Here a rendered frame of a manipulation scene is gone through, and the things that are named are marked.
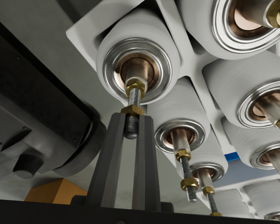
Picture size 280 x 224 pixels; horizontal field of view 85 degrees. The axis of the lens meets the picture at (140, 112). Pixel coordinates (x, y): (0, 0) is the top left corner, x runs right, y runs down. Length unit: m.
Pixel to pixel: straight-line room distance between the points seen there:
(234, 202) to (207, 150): 0.32
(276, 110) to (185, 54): 0.13
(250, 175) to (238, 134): 0.27
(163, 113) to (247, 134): 0.16
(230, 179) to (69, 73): 0.58
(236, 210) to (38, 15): 0.73
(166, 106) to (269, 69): 0.12
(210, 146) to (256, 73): 0.15
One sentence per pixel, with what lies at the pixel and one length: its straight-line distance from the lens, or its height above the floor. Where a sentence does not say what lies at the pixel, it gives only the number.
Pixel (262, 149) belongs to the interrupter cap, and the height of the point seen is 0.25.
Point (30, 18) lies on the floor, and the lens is 0.49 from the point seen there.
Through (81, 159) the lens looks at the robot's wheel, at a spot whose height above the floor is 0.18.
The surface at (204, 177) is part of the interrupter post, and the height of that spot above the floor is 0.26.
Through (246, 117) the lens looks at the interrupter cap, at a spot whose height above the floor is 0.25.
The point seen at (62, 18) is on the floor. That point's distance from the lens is 0.46.
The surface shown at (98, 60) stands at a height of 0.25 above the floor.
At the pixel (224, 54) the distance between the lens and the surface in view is 0.18.
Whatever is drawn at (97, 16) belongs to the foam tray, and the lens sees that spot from 0.24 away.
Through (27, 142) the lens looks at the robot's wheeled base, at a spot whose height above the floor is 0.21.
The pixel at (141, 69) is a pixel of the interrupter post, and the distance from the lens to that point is 0.16.
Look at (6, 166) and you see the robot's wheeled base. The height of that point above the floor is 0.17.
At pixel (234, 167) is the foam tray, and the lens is 0.60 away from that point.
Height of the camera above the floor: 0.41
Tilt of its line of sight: 51 degrees down
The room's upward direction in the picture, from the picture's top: 177 degrees counter-clockwise
